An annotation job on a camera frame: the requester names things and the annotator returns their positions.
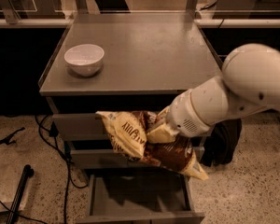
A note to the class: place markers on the black rod on floor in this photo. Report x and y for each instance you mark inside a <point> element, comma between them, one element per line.
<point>27,172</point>

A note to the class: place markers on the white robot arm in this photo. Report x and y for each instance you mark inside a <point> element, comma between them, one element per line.
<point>249,83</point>

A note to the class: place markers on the black clamp tool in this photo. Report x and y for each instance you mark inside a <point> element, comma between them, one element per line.
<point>8,140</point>

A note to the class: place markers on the white bowl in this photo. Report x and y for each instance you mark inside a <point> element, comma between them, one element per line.
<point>85,60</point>

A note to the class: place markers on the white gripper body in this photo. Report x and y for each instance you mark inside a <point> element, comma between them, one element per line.
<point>184,116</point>

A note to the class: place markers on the brown chip bag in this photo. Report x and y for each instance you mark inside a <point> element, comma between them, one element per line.
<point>127,132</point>

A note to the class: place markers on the grey drawer cabinet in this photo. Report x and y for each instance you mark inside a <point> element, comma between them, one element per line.
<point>149,59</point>

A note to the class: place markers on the top drawer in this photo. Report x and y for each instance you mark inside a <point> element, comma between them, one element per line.
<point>80,127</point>

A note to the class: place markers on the white paper sheet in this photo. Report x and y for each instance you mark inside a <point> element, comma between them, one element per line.
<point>10,177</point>

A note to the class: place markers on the black backpack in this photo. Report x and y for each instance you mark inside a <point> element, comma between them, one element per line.
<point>219,147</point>

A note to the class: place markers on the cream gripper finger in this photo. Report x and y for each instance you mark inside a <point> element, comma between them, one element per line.
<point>163,113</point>
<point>163,133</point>

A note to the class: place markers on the middle drawer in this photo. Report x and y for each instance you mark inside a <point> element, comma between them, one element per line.
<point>102,159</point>

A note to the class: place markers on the open bottom drawer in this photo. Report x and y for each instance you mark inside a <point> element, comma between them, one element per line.
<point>145,198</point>

